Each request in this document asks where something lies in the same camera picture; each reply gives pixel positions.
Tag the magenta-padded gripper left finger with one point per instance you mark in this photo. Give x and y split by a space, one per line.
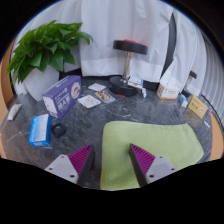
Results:
63 166

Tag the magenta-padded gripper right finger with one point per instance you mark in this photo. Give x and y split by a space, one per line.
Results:
160 168

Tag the light green towel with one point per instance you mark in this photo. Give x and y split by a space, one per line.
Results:
160 143

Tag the small black round object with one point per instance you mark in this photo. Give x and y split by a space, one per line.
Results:
58 130

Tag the blue and white box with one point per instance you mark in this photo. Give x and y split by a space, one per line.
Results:
40 130

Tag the small white sachet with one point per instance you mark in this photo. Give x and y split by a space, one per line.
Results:
207 124

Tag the purple cardboard box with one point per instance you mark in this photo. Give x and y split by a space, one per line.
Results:
61 96

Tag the white pill blister pack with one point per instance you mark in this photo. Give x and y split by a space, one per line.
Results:
89 101

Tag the small blue white box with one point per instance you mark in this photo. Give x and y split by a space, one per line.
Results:
183 100

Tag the yellow cardboard box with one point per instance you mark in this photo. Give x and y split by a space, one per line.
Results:
197 106

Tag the white and orange box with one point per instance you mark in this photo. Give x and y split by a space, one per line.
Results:
167 92

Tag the small white blue tube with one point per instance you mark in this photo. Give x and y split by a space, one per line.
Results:
143 92

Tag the orange pill blister pack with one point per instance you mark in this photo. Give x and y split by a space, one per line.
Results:
104 96

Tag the white blister card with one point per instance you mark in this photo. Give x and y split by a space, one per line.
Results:
97 87

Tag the flat white blue box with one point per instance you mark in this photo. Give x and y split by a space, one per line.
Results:
135 83

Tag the small black red dumbbell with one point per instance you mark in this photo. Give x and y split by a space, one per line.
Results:
190 80

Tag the green plant in white pot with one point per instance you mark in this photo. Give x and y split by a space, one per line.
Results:
46 50

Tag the large black red dumbbell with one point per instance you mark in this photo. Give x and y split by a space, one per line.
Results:
130 47

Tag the white curtain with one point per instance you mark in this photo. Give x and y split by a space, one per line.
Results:
188 46
116 26

